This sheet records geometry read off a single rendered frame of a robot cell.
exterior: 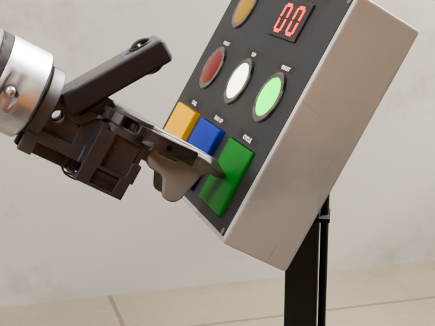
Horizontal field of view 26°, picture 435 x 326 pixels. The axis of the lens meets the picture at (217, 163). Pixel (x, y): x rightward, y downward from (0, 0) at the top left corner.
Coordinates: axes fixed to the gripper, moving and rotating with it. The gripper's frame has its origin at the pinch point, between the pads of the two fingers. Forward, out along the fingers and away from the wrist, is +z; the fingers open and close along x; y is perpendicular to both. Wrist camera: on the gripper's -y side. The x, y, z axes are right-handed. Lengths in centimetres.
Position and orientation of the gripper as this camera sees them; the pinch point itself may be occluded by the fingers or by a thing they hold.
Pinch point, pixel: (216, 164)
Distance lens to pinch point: 99.0
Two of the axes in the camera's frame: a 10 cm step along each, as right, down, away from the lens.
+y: -4.8, 8.8, 0.8
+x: 3.0, 2.5, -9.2
